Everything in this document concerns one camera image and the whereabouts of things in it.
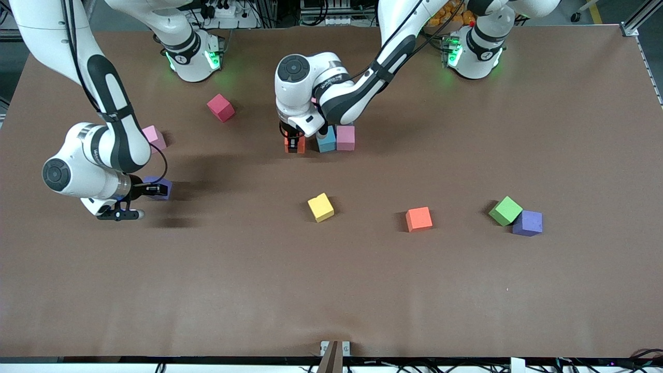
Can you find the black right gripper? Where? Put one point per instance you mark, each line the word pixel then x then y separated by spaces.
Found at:
pixel 137 188

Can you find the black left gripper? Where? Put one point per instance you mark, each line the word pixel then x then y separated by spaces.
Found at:
pixel 293 136

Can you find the purple foam cube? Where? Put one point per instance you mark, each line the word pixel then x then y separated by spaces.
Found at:
pixel 164 189
pixel 527 223

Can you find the orange foam cube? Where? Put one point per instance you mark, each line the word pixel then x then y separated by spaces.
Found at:
pixel 418 219
pixel 288 146

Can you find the cyan foam cube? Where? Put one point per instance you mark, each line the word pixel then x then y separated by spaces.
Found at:
pixel 326 144

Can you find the yellow foam cube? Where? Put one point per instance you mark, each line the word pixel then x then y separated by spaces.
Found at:
pixel 321 207

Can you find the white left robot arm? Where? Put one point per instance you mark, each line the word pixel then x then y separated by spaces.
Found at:
pixel 290 98

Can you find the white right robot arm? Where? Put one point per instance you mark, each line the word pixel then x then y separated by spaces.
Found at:
pixel 83 150

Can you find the red foam cube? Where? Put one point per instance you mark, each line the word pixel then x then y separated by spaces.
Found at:
pixel 221 108

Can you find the white power strip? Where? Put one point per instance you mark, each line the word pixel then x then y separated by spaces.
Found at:
pixel 339 21
pixel 226 11

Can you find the orange snack bag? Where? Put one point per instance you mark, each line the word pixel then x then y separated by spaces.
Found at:
pixel 453 15

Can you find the green foam cube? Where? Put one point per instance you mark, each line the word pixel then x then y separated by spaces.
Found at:
pixel 505 211

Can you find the small black caster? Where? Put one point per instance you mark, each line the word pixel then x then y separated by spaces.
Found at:
pixel 574 16

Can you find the white metal bracket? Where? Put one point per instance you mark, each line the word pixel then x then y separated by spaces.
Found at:
pixel 346 348

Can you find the tan camera post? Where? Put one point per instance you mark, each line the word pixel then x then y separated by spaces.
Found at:
pixel 331 362

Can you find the aluminium frame profile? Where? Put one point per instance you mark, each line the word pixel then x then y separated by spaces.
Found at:
pixel 634 26

